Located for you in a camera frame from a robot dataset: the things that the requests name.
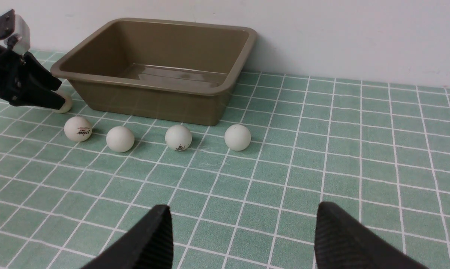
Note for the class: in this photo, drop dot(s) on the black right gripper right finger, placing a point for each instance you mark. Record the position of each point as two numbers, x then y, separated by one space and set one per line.
342 242

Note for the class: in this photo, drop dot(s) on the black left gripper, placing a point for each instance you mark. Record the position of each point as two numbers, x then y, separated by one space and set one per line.
10 63

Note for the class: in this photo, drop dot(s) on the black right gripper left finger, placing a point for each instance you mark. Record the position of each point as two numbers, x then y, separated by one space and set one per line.
147 245

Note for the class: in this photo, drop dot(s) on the white ping-pong ball with logo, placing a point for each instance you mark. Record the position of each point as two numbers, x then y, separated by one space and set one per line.
77 129

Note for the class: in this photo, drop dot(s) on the white ping-pong ball marked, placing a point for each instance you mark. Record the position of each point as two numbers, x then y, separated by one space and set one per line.
178 137

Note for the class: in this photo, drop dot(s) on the green checked tablecloth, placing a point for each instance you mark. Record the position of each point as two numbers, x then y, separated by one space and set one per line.
380 151

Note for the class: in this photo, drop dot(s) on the olive brown plastic bin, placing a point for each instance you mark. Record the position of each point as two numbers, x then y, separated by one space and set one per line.
167 70

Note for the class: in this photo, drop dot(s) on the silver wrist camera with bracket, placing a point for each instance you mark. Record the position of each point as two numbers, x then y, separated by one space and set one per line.
14 33

